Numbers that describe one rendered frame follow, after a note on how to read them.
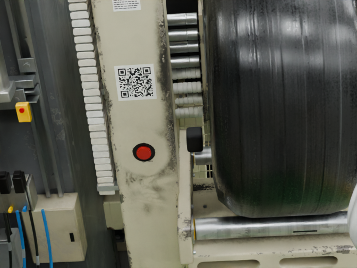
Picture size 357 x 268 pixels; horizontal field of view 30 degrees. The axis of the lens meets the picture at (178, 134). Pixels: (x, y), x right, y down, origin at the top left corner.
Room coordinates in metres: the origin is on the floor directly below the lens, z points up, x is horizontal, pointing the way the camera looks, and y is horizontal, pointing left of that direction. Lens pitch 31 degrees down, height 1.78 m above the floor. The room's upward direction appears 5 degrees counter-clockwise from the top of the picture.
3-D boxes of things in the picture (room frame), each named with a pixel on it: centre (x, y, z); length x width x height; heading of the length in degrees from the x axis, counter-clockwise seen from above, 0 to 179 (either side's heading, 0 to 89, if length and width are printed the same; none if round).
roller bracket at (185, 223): (1.23, -0.01, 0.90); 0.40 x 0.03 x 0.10; 177
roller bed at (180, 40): (1.61, 0.01, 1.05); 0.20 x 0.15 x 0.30; 87
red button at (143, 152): (1.16, 0.07, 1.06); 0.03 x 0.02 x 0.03; 87
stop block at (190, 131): (1.34, -0.04, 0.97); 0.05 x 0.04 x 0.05; 177
